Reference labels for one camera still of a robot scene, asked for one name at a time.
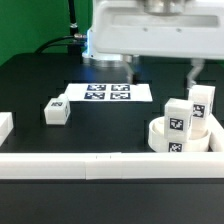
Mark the white right fence bar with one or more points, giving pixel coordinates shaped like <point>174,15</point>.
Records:
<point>217,134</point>

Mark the white round stool seat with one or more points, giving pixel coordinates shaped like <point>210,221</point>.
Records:
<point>198,141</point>

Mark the white left fence bar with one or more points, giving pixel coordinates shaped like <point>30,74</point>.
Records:
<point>6,125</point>

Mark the white fence bar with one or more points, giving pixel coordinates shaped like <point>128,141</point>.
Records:
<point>87,166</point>
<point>6,125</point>
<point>217,134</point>

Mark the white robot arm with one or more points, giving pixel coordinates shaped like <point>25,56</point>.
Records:
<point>191,29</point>

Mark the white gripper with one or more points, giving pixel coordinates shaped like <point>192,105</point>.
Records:
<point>162,28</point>

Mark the white marker sheet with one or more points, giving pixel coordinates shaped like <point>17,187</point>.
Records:
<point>109,92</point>

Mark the white front fence bar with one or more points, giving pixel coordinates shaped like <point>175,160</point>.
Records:
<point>87,166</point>

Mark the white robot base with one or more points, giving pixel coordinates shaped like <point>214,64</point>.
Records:
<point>92,57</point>

